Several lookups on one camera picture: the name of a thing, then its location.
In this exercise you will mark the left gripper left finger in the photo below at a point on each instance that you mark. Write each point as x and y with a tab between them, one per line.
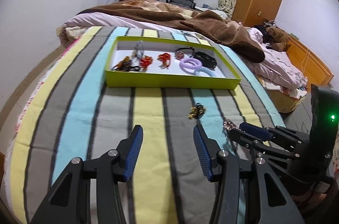
68	200

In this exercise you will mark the brown fleece blanket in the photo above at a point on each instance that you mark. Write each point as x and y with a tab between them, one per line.
207	23

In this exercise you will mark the wooden bed headboard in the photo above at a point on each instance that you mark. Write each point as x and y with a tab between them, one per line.
310	65

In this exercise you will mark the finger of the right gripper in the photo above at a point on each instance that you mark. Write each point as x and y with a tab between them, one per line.
258	132
246	140

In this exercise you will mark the black fitness band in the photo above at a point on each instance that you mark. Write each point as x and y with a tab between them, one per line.
206	60

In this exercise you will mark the brown teddy bear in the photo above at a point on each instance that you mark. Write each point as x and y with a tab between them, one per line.
277	38

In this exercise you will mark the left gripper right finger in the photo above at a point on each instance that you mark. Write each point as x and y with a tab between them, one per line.
267	200

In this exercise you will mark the green shallow box tray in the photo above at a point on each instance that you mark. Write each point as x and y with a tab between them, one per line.
147	62

